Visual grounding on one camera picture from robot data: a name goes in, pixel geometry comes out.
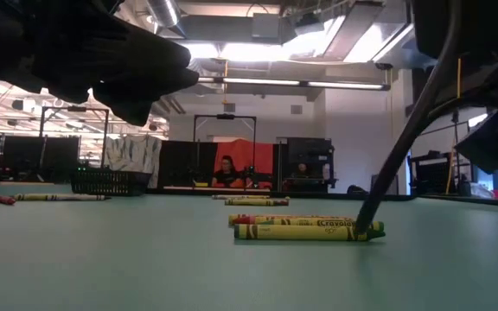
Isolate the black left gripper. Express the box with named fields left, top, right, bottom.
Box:
left=19, top=0, right=199, bottom=127

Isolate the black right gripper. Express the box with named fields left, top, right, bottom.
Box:
left=411, top=0, right=498, bottom=174

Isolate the black tripod stand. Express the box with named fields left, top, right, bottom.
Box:
left=450, top=107, right=462, bottom=195

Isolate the black equipment cart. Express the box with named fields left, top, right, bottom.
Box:
left=406, top=149, right=480, bottom=196

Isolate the grey white curtain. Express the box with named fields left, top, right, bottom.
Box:
left=104, top=134, right=163, bottom=187

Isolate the black partition panel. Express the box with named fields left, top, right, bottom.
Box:
left=0, top=132, right=81, bottom=183
left=158, top=140, right=218, bottom=189

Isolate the black plastic basket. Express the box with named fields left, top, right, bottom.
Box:
left=69, top=167, right=153, bottom=198

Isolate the grey bin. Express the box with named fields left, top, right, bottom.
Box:
left=369, top=173, right=400, bottom=195

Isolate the long ceiling light bar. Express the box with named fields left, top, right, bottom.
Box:
left=196, top=75, right=392, bottom=92

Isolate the grey ceiling unit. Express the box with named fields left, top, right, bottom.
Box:
left=252, top=12, right=283, bottom=41

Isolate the red backdrop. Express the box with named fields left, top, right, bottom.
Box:
left=213, top=138, right=275, bottom=189

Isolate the red orange crayon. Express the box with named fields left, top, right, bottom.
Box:
left=230, top=215, right=354, bottom=226

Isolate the green table mat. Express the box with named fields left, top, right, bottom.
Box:
left=0, top=183, right=498, bottom=311

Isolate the black gantry frame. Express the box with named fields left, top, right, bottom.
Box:
left=193, top=113, right=258, bottom=189
left=38, top=105, right=111, bottom=170

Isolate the round silver air duct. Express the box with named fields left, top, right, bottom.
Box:
left=144, top=0, right=186, bottom=38

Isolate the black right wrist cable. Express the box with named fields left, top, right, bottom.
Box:
left=354, top=0, right=464, bottom=238

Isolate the rectangular silver air duct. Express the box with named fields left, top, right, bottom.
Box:
left=322, top=2, right=415, bottom=64

